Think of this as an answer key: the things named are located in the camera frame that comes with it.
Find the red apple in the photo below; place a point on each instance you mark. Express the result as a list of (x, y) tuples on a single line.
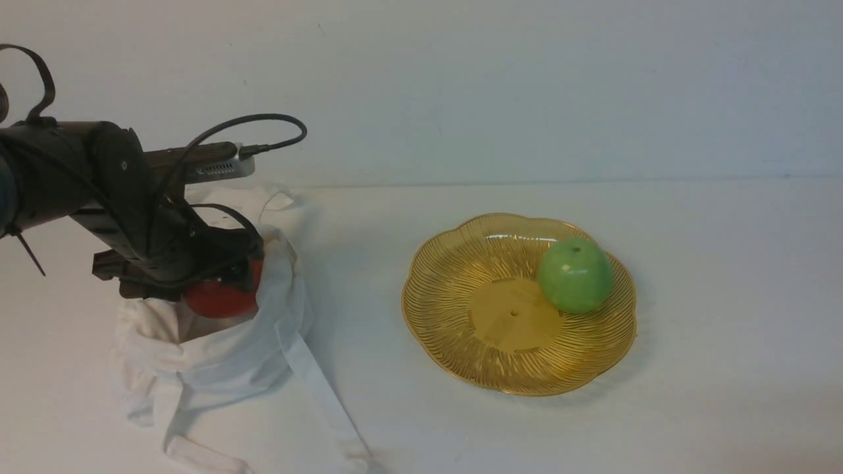
[(215, 300)]

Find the white cloth tote bag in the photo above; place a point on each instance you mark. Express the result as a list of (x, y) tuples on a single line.
[(157, 372)]

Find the yellow ribbed plastic plate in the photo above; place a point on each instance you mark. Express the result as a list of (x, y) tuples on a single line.
[(472, 301)]

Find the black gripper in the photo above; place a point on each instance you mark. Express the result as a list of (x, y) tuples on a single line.
[(157, 252)]

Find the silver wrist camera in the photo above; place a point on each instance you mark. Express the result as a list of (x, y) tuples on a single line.
[(206, 163)]

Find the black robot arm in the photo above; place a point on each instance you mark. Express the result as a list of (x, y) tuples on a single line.
[(97, 174)]

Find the green apple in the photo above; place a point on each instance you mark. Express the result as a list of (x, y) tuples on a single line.
[(575, 276)]

